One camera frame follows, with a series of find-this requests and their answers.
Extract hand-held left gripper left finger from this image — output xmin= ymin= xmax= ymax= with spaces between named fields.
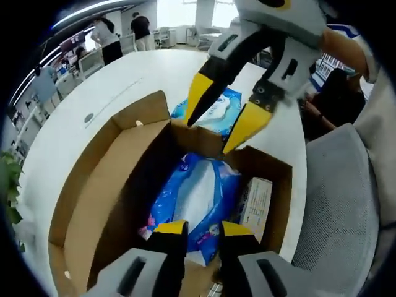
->
xmin=86 ymin=219 xmax=189 ymax=297

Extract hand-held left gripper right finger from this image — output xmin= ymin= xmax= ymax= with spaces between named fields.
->
xmin=218 ymin=220 xmax=310 ymax=297

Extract blue wet wipes pack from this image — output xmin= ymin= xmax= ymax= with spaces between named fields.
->
xmin=170 ymin=87 xmax=243 ymax=137

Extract small white blue box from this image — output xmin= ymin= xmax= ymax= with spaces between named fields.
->
xmin=239 ymin=176 xmax=273 ymax=244

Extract blue soft pad pack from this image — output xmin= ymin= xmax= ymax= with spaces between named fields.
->
xmin=137 ymin=152 xmax=243 ymax=267

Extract brown cardboard shoe box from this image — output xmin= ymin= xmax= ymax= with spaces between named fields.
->
xmin=48 ymin=90 xmax=293 ymax=297

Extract white office chairs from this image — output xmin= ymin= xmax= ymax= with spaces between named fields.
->
xmin=77 ymin=26 xmax=214 ymax=80

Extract grey mesh office chair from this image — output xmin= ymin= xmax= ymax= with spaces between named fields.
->
xmin=290 ymin=123 xmax=383 ymax=273

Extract ceiling light strips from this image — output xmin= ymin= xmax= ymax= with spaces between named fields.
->
xmin=7 ymin=0 xmax=134 ymax=108

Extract potted green plant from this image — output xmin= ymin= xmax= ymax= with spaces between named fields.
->
xmin=0 ymin=150 xmax=25 ymax=253

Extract blue white wall poster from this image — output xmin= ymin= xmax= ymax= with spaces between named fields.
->
xmin=309 ymin=23 xmax=363 ymax=90

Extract white table cable cover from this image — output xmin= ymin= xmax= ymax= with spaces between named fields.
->
xmin=83 ymin=77 xmax=145 ymax=122

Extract red wall screen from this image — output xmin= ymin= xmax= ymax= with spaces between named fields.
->
xmin=60 ymin=30 xmax=86 ymax=52

